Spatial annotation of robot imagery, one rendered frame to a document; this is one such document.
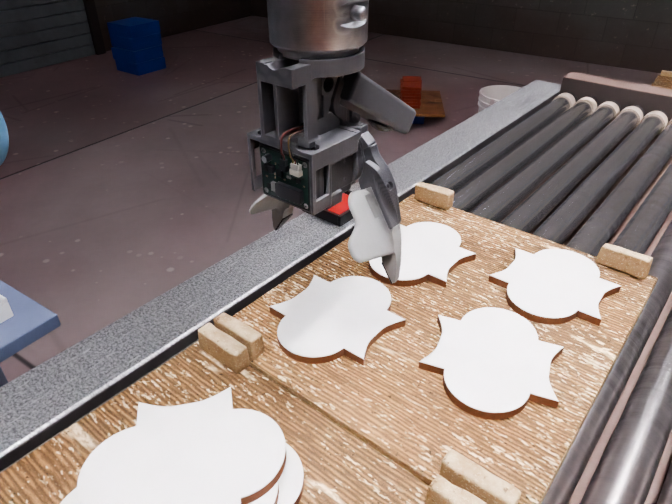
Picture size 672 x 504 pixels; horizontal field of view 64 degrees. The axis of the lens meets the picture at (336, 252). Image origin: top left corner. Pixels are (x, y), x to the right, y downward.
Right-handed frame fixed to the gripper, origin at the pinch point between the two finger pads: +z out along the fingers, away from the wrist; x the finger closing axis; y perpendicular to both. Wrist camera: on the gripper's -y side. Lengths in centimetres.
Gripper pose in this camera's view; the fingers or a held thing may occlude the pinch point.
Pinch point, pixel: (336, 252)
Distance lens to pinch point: 54.3
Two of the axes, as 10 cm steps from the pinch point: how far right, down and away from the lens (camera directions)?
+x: 7.8, 3.5, -5.2
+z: 0.0, 8.3, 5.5
